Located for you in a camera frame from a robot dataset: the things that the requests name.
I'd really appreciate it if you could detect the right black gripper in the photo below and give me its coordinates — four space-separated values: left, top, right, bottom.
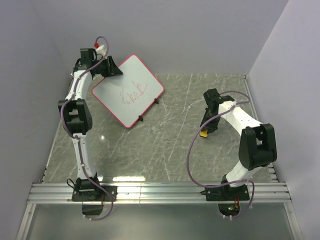
199 108 221 134

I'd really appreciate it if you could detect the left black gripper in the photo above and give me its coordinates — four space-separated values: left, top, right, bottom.
94 57 124 79

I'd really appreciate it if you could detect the yellow whiteboard eraser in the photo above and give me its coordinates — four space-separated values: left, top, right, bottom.
199 128 208 138

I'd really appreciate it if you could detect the red framed whiteboard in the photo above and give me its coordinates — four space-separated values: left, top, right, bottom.
91 54 165 129

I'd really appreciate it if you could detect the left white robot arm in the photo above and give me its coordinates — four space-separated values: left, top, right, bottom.
58 54 123 202

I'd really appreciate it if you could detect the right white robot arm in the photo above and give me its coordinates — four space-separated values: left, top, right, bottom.
199 100 277 201

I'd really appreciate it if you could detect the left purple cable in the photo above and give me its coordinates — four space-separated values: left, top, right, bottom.
60 36 114 222

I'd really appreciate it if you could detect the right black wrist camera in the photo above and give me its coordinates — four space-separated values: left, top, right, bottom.
203 88 235 105

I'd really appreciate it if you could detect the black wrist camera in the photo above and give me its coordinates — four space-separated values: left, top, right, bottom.
203 88 235 105
80 48 97 70

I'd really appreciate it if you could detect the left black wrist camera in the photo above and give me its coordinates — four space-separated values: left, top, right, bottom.
80 48 97 70

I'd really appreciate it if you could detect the aluminium table edge rail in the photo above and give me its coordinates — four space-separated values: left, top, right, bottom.
242 74 278 181

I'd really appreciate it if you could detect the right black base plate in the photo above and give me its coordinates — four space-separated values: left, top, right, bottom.
200 184 250 202

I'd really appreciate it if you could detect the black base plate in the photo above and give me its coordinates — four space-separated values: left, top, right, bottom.
71 185 117 202
200 184 250 202

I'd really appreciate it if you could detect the aluminium mounting rail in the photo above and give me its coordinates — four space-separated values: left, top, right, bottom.
27 182 292 204

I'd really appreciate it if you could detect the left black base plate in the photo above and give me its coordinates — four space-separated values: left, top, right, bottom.
71 185 117 202

